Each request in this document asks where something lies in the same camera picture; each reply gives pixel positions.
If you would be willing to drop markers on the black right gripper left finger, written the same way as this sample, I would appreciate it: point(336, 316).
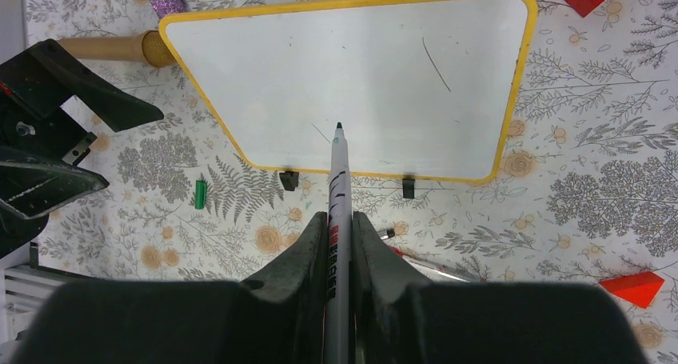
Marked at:
point(273, 316)

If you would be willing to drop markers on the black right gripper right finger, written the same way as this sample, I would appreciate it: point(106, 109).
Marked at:
point(407, 318)

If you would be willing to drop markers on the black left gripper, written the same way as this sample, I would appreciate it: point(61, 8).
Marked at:
point(41, 145)

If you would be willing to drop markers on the green whiteboard marker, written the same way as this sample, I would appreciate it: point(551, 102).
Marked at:
point(338, 316)

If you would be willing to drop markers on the green marker cap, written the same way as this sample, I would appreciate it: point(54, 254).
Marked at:
point(200, 194)

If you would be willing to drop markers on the yellow framed whiteboard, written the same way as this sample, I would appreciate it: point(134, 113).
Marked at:
point(424, 89)

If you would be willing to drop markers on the red whiteboard marker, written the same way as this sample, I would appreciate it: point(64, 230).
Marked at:
point(432, 270)

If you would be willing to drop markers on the black whiteboard marker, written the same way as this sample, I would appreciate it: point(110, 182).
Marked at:
point(385, 234)

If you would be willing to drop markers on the gold toy microphone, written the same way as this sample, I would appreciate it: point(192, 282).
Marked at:
point(147, 48)

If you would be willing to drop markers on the floral tablecloth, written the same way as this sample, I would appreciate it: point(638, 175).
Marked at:
point(586, 189)

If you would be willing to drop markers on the red triangular block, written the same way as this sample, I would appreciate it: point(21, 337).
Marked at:
point(639, 289)

